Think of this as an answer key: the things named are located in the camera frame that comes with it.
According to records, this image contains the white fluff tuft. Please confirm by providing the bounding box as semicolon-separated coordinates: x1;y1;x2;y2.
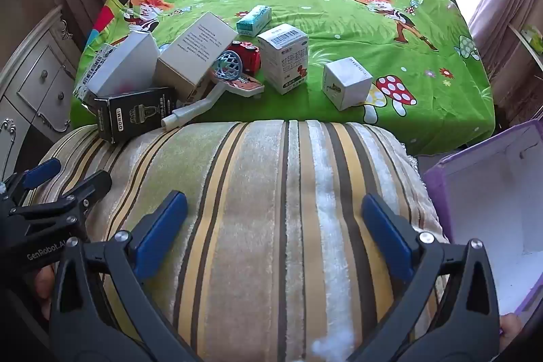
312;328;353;362

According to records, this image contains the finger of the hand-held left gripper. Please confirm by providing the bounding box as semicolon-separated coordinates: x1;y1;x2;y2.
0;157;62;202
8;170;113;228

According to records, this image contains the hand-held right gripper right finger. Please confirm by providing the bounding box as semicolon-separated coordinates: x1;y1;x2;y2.
348;192;501;362

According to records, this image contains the white wall shelf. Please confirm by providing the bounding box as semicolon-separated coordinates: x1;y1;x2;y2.
508;23;543;72

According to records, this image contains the black printed carton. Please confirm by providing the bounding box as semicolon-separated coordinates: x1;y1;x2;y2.
93;86;176;145

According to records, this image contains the red toy car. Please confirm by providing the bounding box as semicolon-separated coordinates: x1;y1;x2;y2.
229;40;261;76

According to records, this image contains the white box with pink inside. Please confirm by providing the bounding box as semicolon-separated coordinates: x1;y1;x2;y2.
85;32;161;97

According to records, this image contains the mauve embroidered curtain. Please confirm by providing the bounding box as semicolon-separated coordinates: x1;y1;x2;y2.
467;0;543;125

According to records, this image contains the green tissue box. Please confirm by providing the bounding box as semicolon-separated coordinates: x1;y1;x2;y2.
520;25;543;49

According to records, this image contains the person's left hand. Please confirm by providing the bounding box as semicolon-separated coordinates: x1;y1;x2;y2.
33;264;57;322

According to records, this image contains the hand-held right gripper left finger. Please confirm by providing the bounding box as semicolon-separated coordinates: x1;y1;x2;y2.
49;190;200;362

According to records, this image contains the teal and white carton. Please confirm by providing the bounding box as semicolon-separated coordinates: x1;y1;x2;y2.
235;5;272;37

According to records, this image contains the tall pale cardboard box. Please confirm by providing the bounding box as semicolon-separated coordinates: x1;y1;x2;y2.
153;11;239;102

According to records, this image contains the green cartoon printed bedsheet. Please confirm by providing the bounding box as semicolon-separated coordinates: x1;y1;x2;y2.
70;0;497;157

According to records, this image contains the white medicine box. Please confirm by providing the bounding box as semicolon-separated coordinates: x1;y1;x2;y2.
257;23;310;95

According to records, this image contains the toy basketball hoop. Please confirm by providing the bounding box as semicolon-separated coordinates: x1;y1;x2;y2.
160;50;266;131

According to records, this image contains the purple cardboard storage box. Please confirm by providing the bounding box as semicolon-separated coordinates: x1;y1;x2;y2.
422;119;543;339

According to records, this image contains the cream carved dresser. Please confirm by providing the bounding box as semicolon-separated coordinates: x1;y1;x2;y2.
0;3;86;185

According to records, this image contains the white box with barcode labels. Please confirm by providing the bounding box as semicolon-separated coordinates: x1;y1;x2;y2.
73;43;117;102

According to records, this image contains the white cube box green print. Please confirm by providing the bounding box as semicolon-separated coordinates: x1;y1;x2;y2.
321;57;374;111

